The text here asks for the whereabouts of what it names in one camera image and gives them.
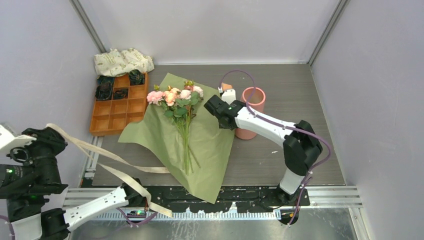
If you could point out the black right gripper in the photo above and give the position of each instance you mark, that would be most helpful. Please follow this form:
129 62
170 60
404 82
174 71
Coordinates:
227 128

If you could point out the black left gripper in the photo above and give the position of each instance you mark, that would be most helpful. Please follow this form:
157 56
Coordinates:
44 136

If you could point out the pink flower bouquet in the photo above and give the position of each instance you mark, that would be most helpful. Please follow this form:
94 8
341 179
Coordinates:
179 106

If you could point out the orange and green wrapping paper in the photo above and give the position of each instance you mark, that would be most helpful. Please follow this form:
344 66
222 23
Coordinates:
211 147

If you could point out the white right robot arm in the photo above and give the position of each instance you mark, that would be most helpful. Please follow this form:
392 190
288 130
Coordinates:
301 148

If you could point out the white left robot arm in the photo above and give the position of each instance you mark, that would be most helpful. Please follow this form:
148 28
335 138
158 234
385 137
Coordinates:
29 222

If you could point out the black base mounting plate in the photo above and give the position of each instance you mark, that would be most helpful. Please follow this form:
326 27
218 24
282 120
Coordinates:
247 199

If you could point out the orange wooden compartment tray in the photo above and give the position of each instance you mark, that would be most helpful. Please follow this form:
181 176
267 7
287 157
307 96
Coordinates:
110 117

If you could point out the dark green rolled item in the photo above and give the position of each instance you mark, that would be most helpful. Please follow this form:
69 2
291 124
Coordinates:
136 78

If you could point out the dark rolled item in tray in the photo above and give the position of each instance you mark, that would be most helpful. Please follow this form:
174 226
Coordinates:
104 92

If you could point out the teal dark rolled item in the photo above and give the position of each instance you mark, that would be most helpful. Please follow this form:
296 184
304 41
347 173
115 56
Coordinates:
105 79

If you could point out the cream printed cloth bag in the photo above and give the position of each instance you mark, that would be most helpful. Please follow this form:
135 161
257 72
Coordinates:
117 63

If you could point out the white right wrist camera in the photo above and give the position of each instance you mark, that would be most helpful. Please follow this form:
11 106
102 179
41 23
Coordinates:
227 93

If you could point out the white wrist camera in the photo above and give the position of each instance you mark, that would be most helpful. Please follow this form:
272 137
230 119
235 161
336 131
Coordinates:
9 139
227 93

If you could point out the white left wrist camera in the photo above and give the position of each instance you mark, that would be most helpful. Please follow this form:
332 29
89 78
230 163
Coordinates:
9 139

